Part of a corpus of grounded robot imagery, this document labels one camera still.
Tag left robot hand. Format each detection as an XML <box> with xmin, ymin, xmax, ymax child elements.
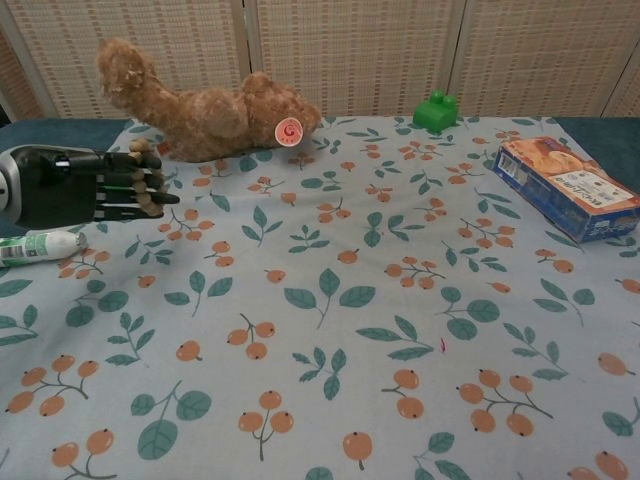
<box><xmin>0</xmin><ymin>142</ymin><xmax>180</xmax><ymax>231</ymax></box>

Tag wooden bead bracelet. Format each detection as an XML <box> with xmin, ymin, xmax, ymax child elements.
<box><xmin>128</xmin><ymin>139</ymin><xmax>166</xmax><ymax>219</ymax></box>

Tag white green wrapped tube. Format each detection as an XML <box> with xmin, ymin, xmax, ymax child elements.
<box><xmin>0</xmin><ymin>229</ymin><xmax>90</xmax><ymax>270</ymax></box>

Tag brown plush teddy bear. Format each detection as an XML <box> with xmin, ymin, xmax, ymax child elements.
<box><xmin>94</xmin><ymin>37</ymin><xmax>324</xmax><ymax>164</ymax></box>

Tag round red hang tag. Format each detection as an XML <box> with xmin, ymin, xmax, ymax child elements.
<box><xmin>273</xmin><ymin>117</ymin><xmax>305</xmax><ymax>149</ymax></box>

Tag floral leaf fruit tablecloth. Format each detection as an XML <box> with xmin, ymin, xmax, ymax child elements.
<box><xmin>0</xmin><ymin>115</ymin><xmax>640</xmax><ymax>480</ymax></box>

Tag woven folding screen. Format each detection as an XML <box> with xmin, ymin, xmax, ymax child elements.
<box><xmin>0</xmin><ymin>0</ymin><xmax>640</xmax><ymax>121</ymax></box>

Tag green toy building block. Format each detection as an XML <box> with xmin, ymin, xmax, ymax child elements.
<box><xmin>412</xmin><ymin>88</ymin><xmax>460</xmax><ymax>134</ymax></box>

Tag blue orange biscuit box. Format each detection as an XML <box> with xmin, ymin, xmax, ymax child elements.
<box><xmin>492</xmin><ymin>135</ymin><xmax>640</xmax><ymax>245</ymax></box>

